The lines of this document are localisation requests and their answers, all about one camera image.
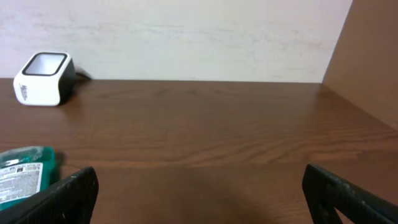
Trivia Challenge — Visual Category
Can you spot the blue mouthwash bottle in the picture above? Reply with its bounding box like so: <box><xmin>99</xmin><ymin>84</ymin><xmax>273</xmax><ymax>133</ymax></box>
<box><xmin>1</xmin><ymin>146</ymin><xmax>59</xmax><ymax>210</ymax></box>

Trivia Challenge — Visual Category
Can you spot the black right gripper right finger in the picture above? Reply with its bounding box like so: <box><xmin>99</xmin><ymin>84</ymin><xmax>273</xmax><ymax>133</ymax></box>
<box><xmin>302</xmin><ymin>164</ymin><xmax>397</xmax><ymax>224</ymax></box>

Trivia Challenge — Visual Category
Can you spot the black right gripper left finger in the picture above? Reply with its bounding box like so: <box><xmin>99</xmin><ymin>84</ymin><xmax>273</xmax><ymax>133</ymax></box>
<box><xmin>1</xmin><ymin>167</ymin><xmax>99</xmax><ymax>224</ymax></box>

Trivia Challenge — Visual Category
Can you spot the white barcode scanner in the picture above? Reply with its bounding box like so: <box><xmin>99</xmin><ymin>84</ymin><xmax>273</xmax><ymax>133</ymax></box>
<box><xmin>13</xmin><ymin>52</ymin><xmax>76</xmax><ymax>106</ymax></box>

